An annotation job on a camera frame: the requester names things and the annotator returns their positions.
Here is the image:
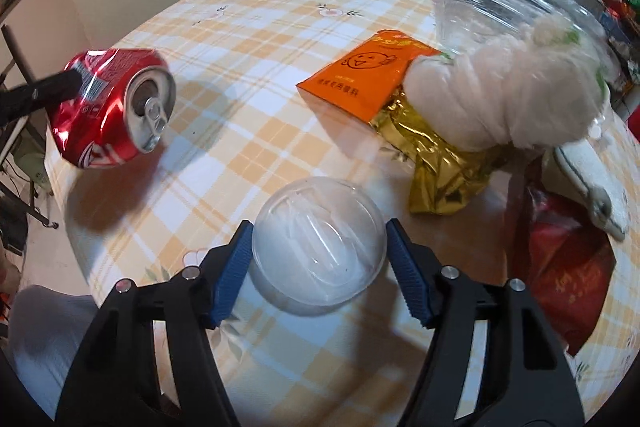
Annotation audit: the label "gold foil packet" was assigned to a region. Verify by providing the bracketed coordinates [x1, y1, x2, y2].
[369, 89, 508, 215]

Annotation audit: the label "red plastic bag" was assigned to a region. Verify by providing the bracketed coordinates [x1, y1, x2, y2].
[510, 157, 619, 358]

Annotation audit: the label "wire rack with groceries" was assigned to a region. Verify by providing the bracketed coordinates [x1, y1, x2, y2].
[595, 0, 640, 108]

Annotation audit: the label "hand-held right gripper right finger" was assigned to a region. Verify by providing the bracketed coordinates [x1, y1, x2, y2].
[384, 218, 587, 427]

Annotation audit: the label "orange seasoning packet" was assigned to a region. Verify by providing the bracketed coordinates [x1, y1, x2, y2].
[296, 28, 446, 128]

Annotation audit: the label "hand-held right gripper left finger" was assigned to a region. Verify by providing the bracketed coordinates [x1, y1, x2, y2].
[55, 219, 256, 427]

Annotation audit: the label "person's white shorts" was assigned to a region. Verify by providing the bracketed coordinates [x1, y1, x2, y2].
[7, 284, 101, 418]

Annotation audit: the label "white tissue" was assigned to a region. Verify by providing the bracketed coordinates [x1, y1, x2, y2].
[401, 14, 607, 154]

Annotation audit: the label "clear plastic dome lid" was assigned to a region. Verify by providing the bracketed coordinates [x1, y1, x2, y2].
[248, 177, 388, 318]

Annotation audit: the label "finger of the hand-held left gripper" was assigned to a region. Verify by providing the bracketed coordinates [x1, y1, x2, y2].
[0, 71, 84, 126]

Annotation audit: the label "black metal stand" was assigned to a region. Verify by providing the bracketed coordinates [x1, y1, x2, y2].
[0, 0, 61, 228]

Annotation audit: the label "yellow checked floral tablecloth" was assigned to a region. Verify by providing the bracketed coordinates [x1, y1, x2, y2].
[45, 0, 640, 427]

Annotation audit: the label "crushed red soda can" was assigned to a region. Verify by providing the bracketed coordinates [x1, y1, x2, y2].
[50, 48, 177, 168]

